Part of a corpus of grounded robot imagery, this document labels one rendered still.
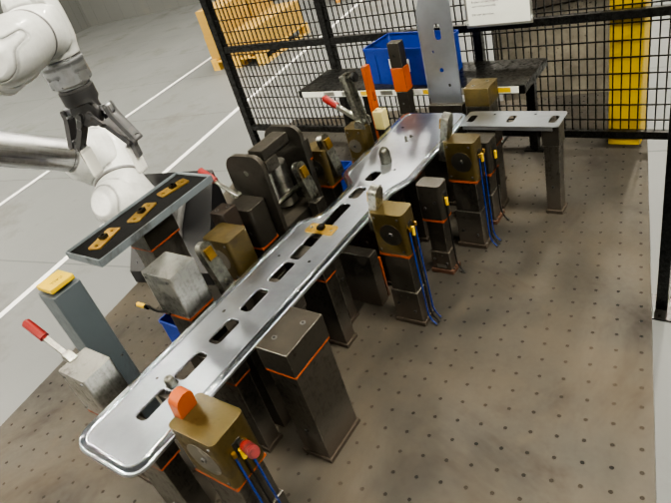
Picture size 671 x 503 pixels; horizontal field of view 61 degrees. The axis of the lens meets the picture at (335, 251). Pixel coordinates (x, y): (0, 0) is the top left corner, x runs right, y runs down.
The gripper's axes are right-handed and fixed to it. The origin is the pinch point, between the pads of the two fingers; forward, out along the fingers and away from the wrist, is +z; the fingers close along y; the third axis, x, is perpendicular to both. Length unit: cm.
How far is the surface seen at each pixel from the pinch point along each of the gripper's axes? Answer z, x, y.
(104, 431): 28, -49, 18
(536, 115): 30, 69, 85
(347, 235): 29, 12, 46
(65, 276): 12.3, -24.4, -3.6
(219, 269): 25.1, -6.4, 20.4
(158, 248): 20.4, -3.6, 2.9
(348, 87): 11, 62, 35
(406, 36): 15, 115, 39
